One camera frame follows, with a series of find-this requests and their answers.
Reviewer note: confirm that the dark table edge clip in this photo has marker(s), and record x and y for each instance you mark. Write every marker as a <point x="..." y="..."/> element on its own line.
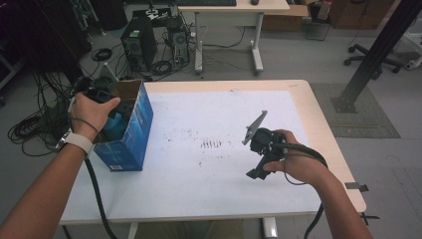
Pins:
<point x="355" y="186"/>

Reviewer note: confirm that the black keyboard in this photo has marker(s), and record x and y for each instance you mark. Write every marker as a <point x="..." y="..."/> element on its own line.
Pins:
<point x="205" y="2"/>

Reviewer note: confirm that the black metal post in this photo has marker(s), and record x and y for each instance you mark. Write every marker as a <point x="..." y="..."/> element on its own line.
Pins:
<point x="378" y="49"/>

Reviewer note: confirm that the person's right hand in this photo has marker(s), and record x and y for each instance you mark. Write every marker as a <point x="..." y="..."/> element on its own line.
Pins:
<point x="300" y="166"/>

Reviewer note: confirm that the brown wooden cabinet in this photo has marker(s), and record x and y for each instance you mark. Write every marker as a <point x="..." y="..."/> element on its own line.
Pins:
<point x="361" y="13"/>

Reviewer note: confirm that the black table clamp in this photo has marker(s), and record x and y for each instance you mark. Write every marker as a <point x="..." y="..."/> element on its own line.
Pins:
<point x="368" y="218"/>

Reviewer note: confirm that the dark grey floor mat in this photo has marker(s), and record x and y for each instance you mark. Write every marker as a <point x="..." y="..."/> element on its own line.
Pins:
<point x="365" y="122"/>

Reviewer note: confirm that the white table sheet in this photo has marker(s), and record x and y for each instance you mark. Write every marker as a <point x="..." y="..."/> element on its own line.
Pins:
<point x="215" y="186"/>

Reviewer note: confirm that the white leg office desk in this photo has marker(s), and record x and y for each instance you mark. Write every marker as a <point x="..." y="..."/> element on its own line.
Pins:
<point x="252" y="6"/>

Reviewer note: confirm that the open frame computer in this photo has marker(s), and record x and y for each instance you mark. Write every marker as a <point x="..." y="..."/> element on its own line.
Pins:
<point x="179" y="43"/>

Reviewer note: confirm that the brown cardboard box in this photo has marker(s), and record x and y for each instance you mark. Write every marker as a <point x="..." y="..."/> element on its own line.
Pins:
<point x="285" y="20"/>

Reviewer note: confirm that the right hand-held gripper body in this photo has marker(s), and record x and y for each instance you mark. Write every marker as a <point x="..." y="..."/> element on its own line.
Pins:
<point x="265" y="141"/>

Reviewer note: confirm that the white band wristwatch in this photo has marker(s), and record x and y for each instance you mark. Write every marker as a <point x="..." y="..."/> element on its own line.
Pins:
<point x="79" y="141"/>

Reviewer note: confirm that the person's left hand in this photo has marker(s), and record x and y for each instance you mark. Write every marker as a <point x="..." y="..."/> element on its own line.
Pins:
<point x="88" y="114"/>

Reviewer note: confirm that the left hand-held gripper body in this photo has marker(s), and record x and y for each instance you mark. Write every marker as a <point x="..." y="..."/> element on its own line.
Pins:
<point x="98" y="88"/>

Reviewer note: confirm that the dark curtain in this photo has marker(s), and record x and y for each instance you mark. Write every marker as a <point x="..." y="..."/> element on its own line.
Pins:
<point x="40" y="33"/>

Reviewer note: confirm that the blue cardboard box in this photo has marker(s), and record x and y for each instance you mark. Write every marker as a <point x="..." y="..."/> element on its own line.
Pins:
<point x="132" y="146"/>

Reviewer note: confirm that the white table leg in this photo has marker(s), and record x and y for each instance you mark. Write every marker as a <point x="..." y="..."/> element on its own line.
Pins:
<point x="132" y="231"/>
<point x="269" y="229"/>

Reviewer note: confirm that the blue spray bottle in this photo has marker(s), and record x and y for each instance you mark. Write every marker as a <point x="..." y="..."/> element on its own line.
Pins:
<point x="116" y="129"/>

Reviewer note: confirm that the black computer mouse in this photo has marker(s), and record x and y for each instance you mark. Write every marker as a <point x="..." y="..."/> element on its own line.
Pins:
<point x="254" y="2"/>

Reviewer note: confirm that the black office chair base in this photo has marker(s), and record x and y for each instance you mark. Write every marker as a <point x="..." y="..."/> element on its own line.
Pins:
<point x="366" y="58"/>

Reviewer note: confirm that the black computer tower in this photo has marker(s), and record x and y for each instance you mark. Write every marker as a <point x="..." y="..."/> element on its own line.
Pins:
<point x="137" y="43"/>

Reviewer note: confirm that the black tray with white parts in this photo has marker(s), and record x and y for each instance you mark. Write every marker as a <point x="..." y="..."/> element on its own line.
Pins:
<point x="152" y="16"/>

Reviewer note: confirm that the metal post base plate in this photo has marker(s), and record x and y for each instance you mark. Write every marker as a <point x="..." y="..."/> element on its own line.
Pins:
<point x="343" y="105"/>

